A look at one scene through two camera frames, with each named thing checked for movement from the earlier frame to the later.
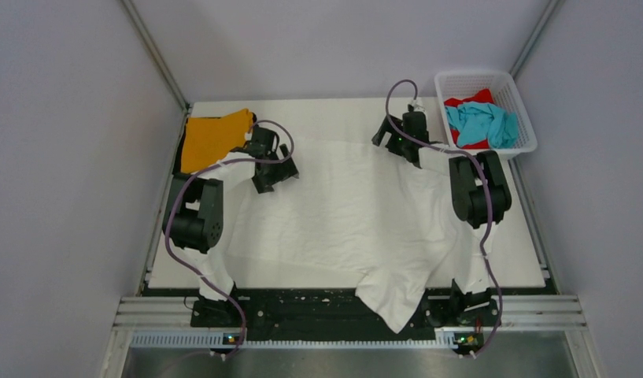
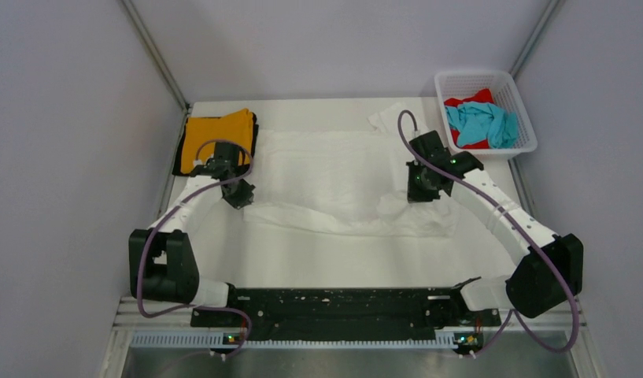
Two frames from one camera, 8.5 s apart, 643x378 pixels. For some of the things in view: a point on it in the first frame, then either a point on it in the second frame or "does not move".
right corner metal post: (532, 40) does not move
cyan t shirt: (480, 121) does not move
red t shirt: (484, 97) does not move
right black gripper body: (399, 146) -> (419, 188)
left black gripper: (285, 168) -> (244, 198)
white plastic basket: (482, 112) does not move
